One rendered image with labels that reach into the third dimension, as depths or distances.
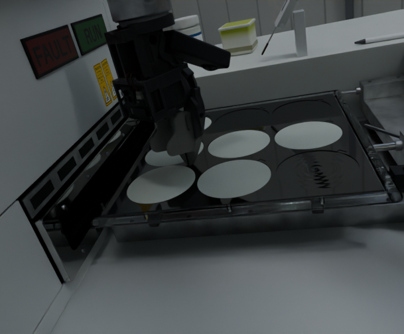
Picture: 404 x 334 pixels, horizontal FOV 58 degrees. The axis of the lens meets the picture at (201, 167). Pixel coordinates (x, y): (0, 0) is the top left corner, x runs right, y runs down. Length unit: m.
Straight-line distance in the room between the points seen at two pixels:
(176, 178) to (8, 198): 0.22
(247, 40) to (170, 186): 0.48
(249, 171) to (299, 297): 0.17
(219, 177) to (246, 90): 0.32
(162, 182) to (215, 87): 0.32
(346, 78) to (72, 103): 0.51
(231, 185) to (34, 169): 0.24
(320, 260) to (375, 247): 0.07
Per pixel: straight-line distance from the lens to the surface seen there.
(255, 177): 0.49
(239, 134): 0.63
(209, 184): 0.49
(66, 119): 0.54
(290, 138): 0.59
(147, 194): 0.51
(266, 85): 0.78
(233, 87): 0.78
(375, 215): 0.52
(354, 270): 0.47
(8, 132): 0.45
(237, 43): 0.90
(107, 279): 0.52
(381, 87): 0.77
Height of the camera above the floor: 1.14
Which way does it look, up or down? 27 degrees down
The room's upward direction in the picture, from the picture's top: 13 degrees counter-clockwise
